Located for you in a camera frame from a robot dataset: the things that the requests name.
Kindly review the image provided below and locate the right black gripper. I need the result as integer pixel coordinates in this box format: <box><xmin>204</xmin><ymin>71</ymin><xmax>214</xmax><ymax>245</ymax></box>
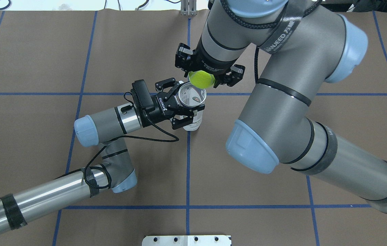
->
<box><xmin>175</xmin><ymin>43</ymin><xmax>245</xmax><ymax>88</ymax></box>

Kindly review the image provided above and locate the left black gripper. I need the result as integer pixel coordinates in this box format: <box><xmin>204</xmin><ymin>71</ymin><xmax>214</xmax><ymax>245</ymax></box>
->
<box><xmin>146</xmin><ymin>78</ymin><xmax>205</xmax><ymax>130</ymax></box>

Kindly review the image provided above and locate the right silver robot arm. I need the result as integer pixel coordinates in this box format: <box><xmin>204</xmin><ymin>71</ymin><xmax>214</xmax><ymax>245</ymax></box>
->
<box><xmin>176</xmin><ymin>0</ymin><xmax>387</xmax><ymax>214</ymax></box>

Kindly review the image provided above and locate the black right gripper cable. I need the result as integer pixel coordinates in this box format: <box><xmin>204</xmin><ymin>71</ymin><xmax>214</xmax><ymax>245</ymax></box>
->
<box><xmin>253</xmin><ymin>46</ymin><xmax>261</xmax><ymax>84</ymax></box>

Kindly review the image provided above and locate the white camera stand pedestal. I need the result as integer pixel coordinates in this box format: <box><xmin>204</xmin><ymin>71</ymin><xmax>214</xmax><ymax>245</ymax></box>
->
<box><xmin>142</xmin><ymin>235</ymin><xmax>232</xmax><ymax>246</ymax></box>

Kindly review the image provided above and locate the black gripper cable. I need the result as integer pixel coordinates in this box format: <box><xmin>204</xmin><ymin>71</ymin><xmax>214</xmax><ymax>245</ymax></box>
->
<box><xmin>81</xmin><ymin>92</ymin><xmax>180</xmax><ymax>190</ymax></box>
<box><xmin>253</xmin><ymin>46</ymin><xmax>261</xmax><ymax>84</ymax></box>

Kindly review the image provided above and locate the aluminium frame post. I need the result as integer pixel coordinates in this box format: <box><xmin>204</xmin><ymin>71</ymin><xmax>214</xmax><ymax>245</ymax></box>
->
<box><xmin>181</xmin><ymin>0</ymin><xmax>198</xmax><ymax>17</ymax></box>

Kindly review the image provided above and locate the white tennis ball can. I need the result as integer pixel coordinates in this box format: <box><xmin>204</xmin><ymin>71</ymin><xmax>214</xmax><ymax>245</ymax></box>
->
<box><xmin>177</xmin><ymin>82</ymin><xmax>206</xmax><ymax>132</ymax></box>

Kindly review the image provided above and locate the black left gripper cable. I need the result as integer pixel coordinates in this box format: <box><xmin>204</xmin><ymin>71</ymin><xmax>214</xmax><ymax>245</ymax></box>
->
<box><xmin>81</xmin><ymin>92</ymin><xmax>180</xmax><ymax>190</ymax></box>

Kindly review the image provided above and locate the yellow Wilson tennis ball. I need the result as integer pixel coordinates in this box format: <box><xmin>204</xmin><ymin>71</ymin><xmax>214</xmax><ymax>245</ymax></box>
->
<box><xmin>188</xmin><ymin>70</ymin><xmax>215</xmax><ymax>89</ymax></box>

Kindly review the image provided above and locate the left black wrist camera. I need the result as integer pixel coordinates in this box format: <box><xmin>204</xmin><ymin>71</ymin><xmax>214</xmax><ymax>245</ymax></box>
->
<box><xmin>130</xmin><ymin>80</ymin><xmax>155</xmax><ymax>113</ymax></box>

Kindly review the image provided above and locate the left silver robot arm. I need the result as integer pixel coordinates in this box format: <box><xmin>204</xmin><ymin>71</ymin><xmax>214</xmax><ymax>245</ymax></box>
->
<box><xmin>0</xmin><ymin>78</ymin><xmax>188</xmax><ymax>246</ymax></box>

